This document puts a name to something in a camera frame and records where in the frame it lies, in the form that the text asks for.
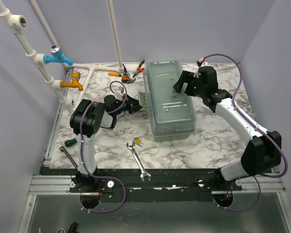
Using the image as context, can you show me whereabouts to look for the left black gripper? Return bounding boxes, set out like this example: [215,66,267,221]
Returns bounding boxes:
[113,93,147,116]

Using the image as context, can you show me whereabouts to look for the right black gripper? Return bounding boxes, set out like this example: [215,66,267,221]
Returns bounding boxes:
[172,70,205,98]

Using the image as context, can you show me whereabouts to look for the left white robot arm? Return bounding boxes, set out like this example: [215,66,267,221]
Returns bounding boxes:
[70,95,142,192]

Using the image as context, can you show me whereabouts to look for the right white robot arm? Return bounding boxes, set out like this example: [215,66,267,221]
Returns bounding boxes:
[173,66,281,190]

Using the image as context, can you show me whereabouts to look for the yellow hex key set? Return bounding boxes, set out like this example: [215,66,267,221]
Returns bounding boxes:
[133,137,144,147]

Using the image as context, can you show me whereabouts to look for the orange black long-nose pliers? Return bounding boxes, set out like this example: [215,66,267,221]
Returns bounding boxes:
[133,60,145,78]

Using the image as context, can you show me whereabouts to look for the orange plastic tap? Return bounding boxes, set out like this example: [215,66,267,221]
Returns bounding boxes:
[60,71,83,91]

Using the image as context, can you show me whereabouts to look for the silver open-end wrench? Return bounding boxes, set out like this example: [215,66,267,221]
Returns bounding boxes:
[126,142,151,182]

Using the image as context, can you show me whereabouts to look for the silver socket bar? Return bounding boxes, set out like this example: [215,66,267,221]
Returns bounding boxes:
[59,146,78,169]

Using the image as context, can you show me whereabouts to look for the blue plastic tap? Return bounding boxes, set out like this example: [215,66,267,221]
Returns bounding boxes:
[43,45,73,66]

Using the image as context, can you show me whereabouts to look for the white pvc pipe assembly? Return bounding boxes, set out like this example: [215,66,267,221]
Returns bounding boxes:
[0,0,124,113]

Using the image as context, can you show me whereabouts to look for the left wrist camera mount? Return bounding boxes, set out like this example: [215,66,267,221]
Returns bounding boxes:
[115,86,126,100]

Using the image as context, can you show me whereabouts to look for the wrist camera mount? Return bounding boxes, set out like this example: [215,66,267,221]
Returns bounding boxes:
[115,86,126,100]
[196,57,209,67]

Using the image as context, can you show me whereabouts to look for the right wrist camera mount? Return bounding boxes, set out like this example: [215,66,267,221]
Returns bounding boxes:
[196,57,209,67]

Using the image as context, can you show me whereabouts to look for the green handle screwdriver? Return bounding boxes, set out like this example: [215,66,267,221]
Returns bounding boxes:
[64,138,77,147]

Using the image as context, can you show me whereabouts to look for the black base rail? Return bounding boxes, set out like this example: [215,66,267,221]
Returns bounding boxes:
[40,167,243,202]

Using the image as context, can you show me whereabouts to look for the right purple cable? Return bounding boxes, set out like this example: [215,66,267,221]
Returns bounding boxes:
[196,53,289,212]

